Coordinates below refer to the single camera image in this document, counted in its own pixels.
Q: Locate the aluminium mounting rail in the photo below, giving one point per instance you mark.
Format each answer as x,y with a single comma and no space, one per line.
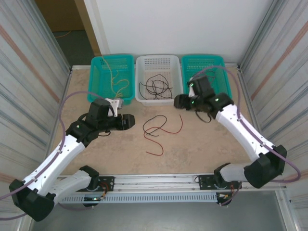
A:
156,180

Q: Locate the teal plastic basket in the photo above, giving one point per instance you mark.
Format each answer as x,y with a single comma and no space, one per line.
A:
192,65
101,79

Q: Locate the white plastic basket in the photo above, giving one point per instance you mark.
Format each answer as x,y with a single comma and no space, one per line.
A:
158,65

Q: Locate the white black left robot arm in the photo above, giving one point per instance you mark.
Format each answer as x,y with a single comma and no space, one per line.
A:
55,163

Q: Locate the aluminium table edge profile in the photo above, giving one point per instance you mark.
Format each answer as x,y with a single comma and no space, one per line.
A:
233,65

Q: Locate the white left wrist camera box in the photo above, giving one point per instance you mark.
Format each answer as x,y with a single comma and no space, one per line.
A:
115,102

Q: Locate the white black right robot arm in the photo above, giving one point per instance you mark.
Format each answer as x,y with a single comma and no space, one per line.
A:
245,134

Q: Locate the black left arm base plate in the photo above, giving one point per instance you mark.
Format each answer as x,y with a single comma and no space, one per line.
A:
108,181

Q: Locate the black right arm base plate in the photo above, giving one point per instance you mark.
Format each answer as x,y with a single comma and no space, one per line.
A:
204,184

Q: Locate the wooden door frame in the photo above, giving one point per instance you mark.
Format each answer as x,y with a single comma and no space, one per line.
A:
86,24

